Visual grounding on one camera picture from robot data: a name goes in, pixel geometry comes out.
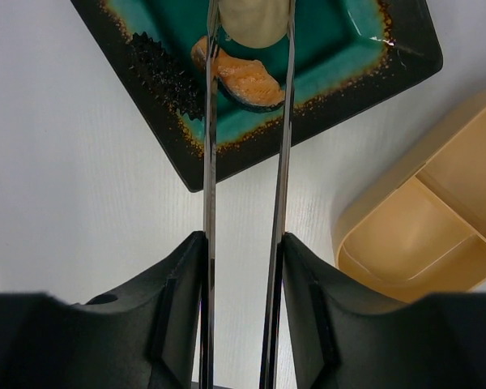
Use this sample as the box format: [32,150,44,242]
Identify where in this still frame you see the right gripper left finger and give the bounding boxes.
[0,232,204,388]

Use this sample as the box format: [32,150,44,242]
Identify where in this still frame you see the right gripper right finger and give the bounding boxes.
[282,233,486,388]

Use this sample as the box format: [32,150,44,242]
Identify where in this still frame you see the metal tongs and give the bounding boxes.
[198,0,297,389]

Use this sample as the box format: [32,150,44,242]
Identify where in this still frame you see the white rice ball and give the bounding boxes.
[219,0,290,49]

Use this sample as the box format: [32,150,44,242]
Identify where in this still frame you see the orange lunch box base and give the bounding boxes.
[331,91,486,302]

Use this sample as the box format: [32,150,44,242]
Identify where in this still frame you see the black seaweed piece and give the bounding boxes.
[126,32,205,120]

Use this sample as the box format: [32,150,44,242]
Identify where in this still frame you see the grilled salmon slice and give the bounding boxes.
[214,49,285,113]

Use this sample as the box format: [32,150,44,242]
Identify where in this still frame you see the square teal black plate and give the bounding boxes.
[74,1,443,192]

